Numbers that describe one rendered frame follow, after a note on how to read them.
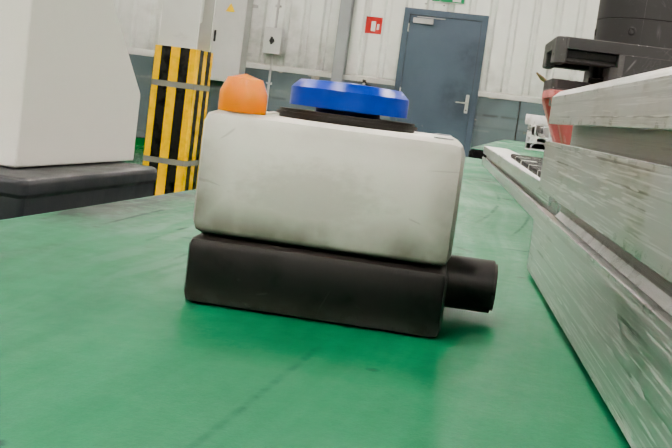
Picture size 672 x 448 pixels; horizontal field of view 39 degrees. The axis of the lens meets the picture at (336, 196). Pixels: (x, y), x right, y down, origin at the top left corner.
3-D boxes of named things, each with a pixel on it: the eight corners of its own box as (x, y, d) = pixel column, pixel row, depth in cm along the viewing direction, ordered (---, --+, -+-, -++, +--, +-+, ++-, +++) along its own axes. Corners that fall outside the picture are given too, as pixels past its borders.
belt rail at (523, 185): (481, 163, 158) (484, 145, 158) (505, 166, 158) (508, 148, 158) (544, 231, 63) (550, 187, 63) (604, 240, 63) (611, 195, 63)
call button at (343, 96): (295, 133, 34) (302, 77, 34) (404, 147, 34) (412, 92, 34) (276, 135, 30) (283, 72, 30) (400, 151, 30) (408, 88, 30)
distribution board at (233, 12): (172, 150, 1215) (192, -30, 1193) (268, 164, 1188) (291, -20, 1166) (163, 150, 1188) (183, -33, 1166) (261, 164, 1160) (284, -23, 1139)
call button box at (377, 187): (235, 262, 37) (254, 102, 36) (483, 299, 36) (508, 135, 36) (179, 302, 29) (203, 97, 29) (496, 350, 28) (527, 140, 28)
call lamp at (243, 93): (223, 109, 30) (227, 71, 30) (269, 115, 30) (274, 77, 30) (212, 108, 29) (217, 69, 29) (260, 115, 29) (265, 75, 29)
